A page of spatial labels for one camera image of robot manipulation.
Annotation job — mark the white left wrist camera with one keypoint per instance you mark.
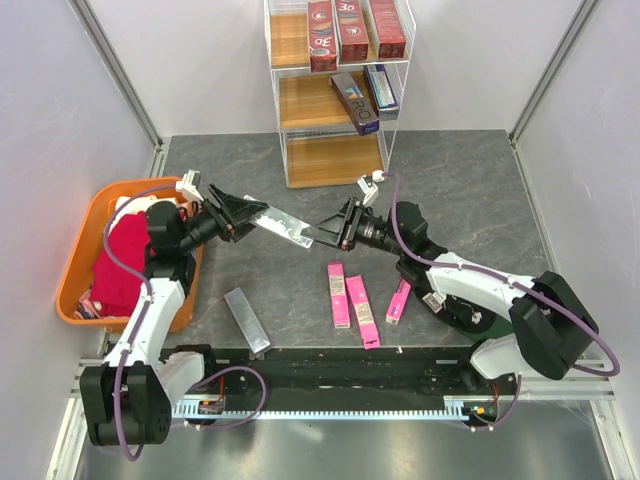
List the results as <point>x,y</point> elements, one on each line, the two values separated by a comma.
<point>188,186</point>

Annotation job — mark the grey slotted cable duct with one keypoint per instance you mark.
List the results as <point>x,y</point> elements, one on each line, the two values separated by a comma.
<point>192,409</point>

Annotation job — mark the pink toothpaste box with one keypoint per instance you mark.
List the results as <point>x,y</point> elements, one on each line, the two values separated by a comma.
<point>398,302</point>
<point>364,315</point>
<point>338,296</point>

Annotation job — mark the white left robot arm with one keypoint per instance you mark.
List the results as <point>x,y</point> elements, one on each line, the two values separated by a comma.
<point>129,398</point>

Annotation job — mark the dark green round bin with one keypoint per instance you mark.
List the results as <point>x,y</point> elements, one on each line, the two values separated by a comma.
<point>467,318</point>

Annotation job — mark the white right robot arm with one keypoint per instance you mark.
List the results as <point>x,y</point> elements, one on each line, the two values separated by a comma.
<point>517,323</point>

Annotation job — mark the silver plain toothpaste box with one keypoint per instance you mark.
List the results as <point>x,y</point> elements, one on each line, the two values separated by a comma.
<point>247,321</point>

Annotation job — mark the large red toothpaste box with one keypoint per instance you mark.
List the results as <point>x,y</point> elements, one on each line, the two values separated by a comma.
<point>389,33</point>

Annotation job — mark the orange plastic basket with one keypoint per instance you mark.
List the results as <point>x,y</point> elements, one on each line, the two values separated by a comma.
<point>72,302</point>

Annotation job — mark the white cloth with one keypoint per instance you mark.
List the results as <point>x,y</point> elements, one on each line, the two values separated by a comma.
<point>141,204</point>

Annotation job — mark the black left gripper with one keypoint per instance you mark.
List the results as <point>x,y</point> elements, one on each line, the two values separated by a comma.
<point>232,209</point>

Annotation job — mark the white wire wooden shelf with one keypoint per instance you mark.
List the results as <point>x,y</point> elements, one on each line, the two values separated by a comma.
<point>319,144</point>

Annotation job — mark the red 3D toothpaste box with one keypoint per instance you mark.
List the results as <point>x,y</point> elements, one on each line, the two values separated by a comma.
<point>353,37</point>
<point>321,35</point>

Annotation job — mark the silver Protefix toothpaste box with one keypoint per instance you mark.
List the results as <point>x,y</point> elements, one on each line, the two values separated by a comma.
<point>283,225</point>

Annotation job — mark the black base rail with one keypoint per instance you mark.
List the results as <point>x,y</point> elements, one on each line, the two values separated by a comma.
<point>436,371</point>

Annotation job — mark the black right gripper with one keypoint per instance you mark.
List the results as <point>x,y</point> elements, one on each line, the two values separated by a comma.
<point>340,228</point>

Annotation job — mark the purple toothpaste box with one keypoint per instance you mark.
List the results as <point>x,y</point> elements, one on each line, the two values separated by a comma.
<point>384,100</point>
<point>355,103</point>

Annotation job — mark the red cloth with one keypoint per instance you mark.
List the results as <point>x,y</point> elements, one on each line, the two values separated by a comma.
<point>114,289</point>

